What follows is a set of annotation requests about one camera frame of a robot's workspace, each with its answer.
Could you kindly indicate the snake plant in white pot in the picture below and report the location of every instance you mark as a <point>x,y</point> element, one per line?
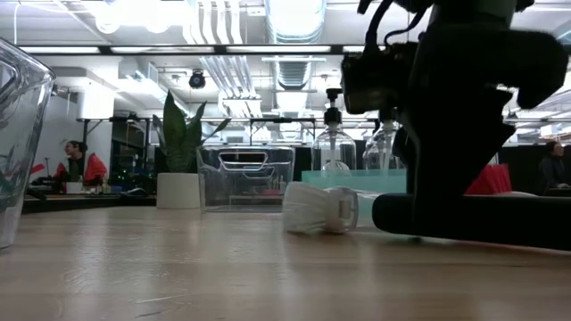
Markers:
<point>178,191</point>

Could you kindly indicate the black aluminium table frame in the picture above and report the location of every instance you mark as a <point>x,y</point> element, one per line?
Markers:
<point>89,204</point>

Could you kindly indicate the silver ventilation duct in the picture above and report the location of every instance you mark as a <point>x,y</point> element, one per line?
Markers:
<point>294,18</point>

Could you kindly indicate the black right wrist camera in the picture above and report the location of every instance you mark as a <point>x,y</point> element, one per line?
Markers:
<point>374,80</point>

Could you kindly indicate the red bristle dish brush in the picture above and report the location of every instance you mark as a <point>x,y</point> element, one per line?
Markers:
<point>488,180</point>

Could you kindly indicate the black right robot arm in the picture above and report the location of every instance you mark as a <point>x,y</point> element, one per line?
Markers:
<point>477,11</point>

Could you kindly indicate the black ceiling spotlight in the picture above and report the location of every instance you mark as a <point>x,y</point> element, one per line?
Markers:
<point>196,79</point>

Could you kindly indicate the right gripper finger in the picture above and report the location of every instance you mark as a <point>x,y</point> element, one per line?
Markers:
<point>403,149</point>
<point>446,165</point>

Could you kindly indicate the white ceiling box unit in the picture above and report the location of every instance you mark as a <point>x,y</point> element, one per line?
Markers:
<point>96,104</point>

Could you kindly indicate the clear soap pump bottle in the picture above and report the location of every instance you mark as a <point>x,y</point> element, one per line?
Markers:
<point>333,117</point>
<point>387,117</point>

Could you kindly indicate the green translucent tray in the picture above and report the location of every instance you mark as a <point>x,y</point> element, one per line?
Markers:
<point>379,182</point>

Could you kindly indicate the person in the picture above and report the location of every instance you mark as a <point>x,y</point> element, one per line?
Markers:
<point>94,169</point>
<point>553,171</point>

